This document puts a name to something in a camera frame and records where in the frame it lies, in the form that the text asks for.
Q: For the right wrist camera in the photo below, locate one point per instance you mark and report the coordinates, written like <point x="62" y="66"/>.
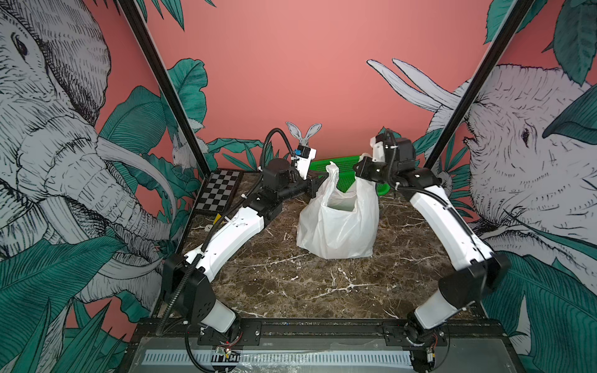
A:
<point x="396" y="152"/>

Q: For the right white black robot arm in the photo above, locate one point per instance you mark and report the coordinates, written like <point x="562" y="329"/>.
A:
<point x="478" y="270"/>

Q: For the black frame post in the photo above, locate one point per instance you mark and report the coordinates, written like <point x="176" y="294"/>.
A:
<point x="506" y="31"/>
<point x="138" y="26"/>

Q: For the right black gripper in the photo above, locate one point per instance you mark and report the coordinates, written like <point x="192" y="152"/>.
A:
<point x="368" y="164"/>

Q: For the black white checkerboard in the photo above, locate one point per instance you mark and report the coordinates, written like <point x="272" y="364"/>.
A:
<point x="218" y="191"/>

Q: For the left black frame post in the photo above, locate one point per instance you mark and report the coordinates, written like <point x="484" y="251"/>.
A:
<point x="138" y="26"/>

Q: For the right black frame post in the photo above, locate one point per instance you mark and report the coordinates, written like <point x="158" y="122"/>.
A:
<point x="506" y="31"/>

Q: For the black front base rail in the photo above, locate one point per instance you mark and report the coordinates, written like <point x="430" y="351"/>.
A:
<point x="392" y="333"/>

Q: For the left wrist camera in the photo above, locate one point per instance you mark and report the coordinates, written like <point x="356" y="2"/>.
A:
<point x="302" y="159"/>

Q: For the white ruler strip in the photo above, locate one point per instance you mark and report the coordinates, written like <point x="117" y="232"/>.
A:
<point x="386" y="359"/>

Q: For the green plastic basket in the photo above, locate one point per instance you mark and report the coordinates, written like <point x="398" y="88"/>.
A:
<point x="345" y="166"/>

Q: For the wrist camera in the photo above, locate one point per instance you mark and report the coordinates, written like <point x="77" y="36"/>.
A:
<point x="302" y="159"/>
<point x="396" y="152"/>

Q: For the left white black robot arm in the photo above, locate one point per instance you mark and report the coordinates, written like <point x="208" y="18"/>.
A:
<point x="186" y="286"/>

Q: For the white plastic bag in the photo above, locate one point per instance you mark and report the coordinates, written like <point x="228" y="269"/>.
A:
<point x="337" y="225"/>

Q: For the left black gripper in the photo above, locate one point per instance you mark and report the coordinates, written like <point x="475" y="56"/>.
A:
<point x="312" y="184"/>

